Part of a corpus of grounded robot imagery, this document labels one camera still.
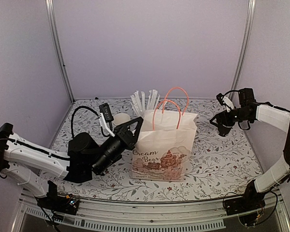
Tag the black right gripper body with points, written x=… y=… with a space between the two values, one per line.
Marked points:
x=228 y=121

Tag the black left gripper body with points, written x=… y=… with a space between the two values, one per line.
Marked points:
x=128 y=143

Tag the white paper takeout bag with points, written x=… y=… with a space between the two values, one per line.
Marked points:
x=165 y=143

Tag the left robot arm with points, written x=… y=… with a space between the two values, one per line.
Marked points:
x=83 y=159

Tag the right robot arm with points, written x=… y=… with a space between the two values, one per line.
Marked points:
x=276 y=122

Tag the stacked paper cups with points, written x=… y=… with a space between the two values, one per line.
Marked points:
x=120 y=119

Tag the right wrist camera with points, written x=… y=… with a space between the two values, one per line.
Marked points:
x=225 y=101

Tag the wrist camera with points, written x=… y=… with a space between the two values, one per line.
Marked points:
x=106 y=119
x=225 y=101

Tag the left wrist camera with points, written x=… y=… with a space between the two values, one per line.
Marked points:
x=106 y=119

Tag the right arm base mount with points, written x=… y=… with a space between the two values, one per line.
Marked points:
x=244 y=205

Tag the right aluminium frame post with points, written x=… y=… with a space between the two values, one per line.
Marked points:
x=251 y=5

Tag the aluminium frame post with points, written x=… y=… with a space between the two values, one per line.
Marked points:
x=251 y=5
x=58 y=51

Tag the aluminium front rail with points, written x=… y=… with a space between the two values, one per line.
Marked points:
x=96 y=215

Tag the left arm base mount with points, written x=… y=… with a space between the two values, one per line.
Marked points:
x=67 y=204

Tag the left aluminium frame post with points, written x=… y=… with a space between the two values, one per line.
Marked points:
x=58 y=51

